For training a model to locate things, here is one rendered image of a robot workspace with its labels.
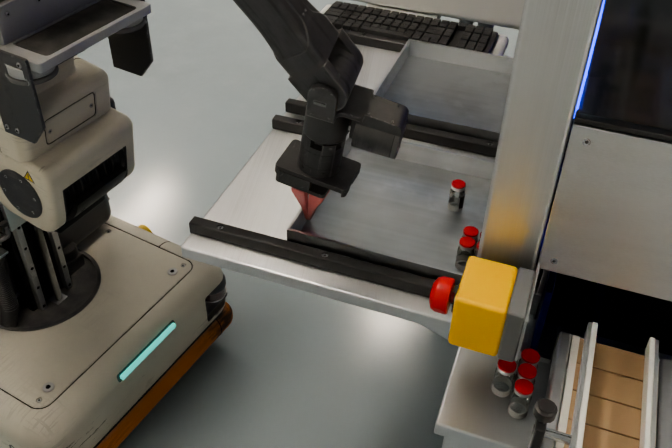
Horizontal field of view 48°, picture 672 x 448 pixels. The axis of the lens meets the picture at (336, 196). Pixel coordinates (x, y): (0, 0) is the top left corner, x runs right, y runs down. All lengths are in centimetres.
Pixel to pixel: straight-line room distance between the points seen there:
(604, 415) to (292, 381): 125
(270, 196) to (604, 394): 55
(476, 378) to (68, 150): 85
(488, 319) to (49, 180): 86
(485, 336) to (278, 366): 127
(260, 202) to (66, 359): 78
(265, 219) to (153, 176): 161
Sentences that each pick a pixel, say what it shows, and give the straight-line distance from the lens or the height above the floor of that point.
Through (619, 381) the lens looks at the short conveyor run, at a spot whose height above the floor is 93.
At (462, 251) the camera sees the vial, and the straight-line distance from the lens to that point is 101.
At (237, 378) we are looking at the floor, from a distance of 202.
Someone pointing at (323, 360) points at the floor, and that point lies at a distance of 205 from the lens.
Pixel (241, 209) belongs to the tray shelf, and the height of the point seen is 88.
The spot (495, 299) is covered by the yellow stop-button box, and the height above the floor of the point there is 103.
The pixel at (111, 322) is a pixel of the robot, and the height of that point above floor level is 28.
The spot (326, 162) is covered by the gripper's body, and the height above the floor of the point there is 101.
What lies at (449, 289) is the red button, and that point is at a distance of 82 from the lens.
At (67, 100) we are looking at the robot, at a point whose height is 88.
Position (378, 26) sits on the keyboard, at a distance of 174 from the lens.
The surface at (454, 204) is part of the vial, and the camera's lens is 111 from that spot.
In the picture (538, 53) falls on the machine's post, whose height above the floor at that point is 127.
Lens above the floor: 159
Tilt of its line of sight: 39 degrees down
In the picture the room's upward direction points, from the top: 1 degrees clockwise
